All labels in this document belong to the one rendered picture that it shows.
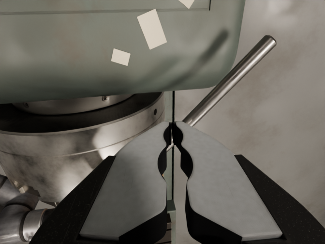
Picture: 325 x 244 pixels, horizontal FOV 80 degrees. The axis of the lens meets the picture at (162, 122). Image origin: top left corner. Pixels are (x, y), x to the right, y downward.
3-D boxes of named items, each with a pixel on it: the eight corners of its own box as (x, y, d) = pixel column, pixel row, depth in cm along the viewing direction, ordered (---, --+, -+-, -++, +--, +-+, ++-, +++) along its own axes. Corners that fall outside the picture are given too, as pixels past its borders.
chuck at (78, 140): (2, 79, 44) (-76, 163, 19) (135, 63, 55) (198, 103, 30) (8, 93, 46) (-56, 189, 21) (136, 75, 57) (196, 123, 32)
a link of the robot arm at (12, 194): (15, 167, 61) (-6, 196, 52) (50, 181, 66) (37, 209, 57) (4, 183, 63) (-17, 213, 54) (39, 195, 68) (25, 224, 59)
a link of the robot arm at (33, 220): (32, 204, 54) (17, 233, 47) (49, 202, 55) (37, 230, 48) (40, 221, 58) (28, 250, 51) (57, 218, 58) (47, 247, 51)
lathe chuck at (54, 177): (8, 93, 46) (-56, 189, 21) (136, 75, 57) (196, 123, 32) (22, 126, 50) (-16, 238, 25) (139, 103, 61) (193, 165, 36)
